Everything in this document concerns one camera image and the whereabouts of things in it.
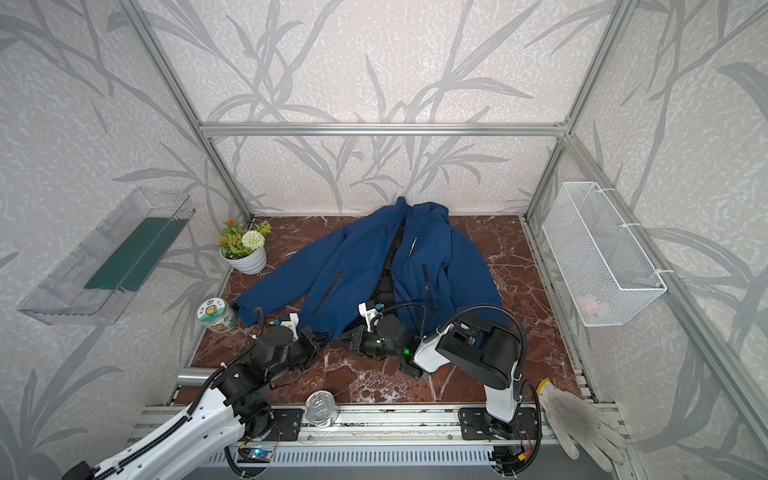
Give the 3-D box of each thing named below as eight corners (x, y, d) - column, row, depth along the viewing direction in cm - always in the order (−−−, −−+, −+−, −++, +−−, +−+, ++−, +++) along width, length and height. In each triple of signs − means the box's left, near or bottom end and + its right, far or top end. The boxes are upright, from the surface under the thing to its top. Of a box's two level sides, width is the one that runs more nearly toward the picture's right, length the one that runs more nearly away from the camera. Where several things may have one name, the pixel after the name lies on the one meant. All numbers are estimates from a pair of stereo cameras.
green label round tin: (206, 333, 91) (190, 321, 84) (216, 310, 96) (202, 297, 89) (232, 333, 91) (218, 321, 84) (240, 310, 96) (228, 297, 89)
